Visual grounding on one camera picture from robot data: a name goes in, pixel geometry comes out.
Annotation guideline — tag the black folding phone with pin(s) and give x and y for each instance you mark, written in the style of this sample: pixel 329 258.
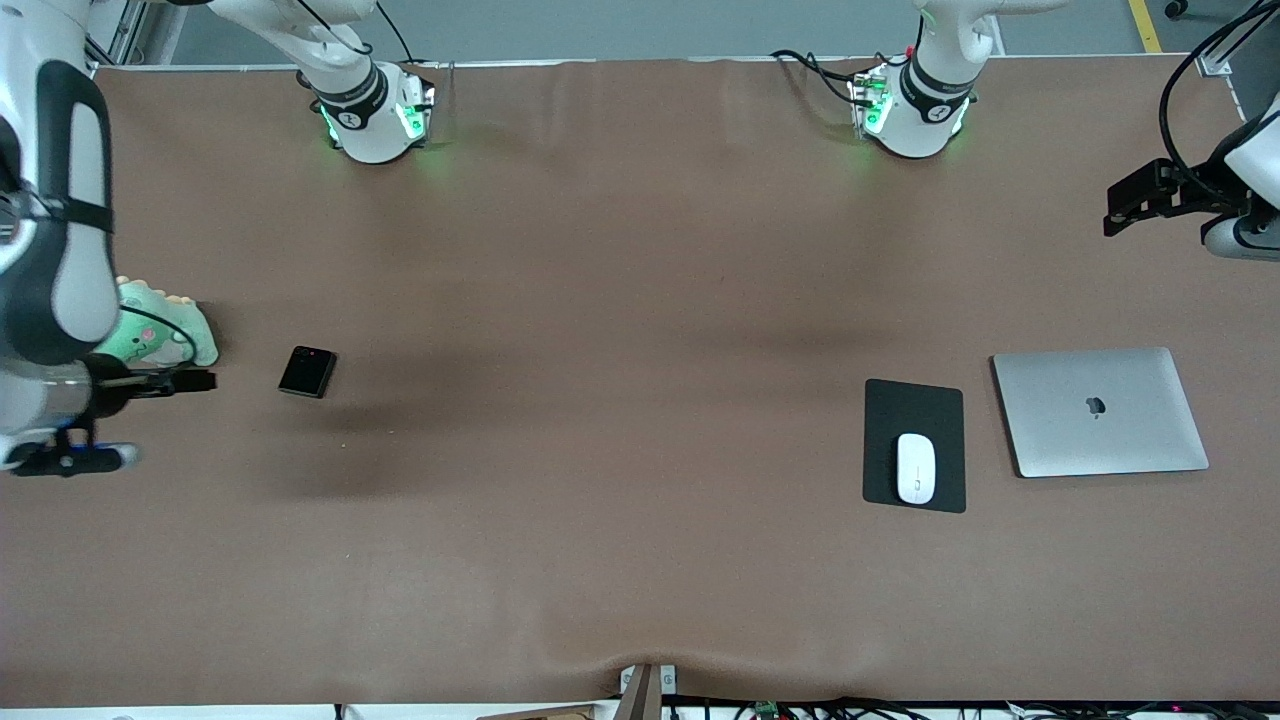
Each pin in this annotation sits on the black folding phone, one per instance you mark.
pixel 307 372

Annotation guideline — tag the white computer mouse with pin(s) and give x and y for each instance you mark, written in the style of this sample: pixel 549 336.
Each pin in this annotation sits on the white computer mouse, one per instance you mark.
pixel 916 468

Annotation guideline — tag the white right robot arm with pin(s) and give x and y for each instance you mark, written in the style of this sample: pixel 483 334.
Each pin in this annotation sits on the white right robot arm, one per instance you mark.
pixel 60 250

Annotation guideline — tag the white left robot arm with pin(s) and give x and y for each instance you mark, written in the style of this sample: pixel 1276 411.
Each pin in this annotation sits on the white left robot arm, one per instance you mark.
pixel 920 110

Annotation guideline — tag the black mouse pad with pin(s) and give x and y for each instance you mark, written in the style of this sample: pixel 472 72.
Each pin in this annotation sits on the black mouse pad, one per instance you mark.
pixel 935 410

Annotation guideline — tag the green dinosaur plush toy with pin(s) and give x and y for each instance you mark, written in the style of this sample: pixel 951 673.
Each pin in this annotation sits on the green dinosaur plush toy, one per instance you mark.
pixel 140 342

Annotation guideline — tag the black caster wheel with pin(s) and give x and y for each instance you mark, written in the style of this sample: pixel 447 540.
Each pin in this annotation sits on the black caster wheel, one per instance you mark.
pixel 1177 8

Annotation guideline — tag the silver laptop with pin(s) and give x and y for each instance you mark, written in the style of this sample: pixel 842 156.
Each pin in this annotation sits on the silver laptop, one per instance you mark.
pixel 1100 412

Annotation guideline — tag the brown table cover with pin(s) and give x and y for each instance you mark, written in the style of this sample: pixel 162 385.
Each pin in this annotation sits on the brown table cover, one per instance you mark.
pixel 640 550

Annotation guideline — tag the small green circuit board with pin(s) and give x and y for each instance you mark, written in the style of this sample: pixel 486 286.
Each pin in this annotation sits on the small green circuit board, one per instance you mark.
pixel 767 710

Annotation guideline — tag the aluminium profile post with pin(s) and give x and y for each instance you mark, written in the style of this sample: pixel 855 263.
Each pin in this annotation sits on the aluminium profile post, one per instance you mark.
pixel 1225 50

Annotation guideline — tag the aluminium frame with struts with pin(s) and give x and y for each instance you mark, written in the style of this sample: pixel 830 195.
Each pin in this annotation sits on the aluminium frame with struts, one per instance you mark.
pixel 120 30

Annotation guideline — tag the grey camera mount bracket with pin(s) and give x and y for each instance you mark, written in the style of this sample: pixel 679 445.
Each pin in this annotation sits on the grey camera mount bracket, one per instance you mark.
pixel 640 700

